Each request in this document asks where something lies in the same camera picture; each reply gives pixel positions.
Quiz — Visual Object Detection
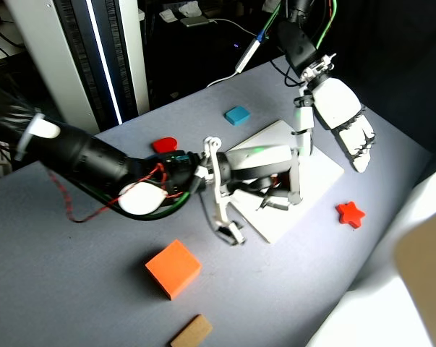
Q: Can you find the orange cube block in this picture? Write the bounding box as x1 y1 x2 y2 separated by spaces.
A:
144 239 203 301

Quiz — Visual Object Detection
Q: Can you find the white cable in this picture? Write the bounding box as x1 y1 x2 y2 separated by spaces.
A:
205 69 241 88

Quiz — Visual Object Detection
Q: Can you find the white paper pad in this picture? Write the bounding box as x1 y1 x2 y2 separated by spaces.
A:
227 119 345 244

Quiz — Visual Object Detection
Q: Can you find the brown rectangular block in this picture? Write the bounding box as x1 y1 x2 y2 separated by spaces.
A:
169 314 214 347

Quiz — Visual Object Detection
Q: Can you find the white adapter stick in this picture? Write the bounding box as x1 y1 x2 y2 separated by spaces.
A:
234 35 262 73

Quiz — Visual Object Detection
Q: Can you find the grey flat box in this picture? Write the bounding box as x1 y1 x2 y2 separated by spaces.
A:
180 15 211 28

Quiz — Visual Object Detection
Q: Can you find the grey table cloth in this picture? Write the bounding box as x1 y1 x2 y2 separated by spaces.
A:
0 53 434 347

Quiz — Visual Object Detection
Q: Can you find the red heart block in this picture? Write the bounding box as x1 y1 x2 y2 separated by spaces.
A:
152 137 179 155

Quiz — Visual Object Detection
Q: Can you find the blue rounded block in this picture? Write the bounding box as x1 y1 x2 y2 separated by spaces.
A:
223 106 251 127

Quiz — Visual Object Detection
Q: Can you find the red star block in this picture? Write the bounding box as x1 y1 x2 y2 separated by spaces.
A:
335 201 367 229

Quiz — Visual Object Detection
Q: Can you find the white cabinet with light strip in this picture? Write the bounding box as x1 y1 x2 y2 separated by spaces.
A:
4 0 150 134

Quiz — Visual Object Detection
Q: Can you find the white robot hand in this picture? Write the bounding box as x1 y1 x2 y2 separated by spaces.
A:
292 77 377 174
224 143 304 214

